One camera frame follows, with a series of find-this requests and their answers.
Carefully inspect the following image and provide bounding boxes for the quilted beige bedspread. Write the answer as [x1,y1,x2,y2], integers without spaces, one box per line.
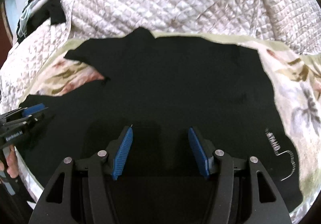
[1,0,320,112]

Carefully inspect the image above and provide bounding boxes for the person's left hand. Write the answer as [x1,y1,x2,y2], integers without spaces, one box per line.
[0,145,19,179]

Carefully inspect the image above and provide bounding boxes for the dark clothes pile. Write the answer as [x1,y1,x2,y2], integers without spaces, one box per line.
[16,0,66,44]

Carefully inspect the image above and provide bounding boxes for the floral fleece blanket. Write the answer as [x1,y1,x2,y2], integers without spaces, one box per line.
[19,28,320,223]

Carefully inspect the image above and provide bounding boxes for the black pants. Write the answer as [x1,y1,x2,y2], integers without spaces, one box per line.
[17,28,303,223]

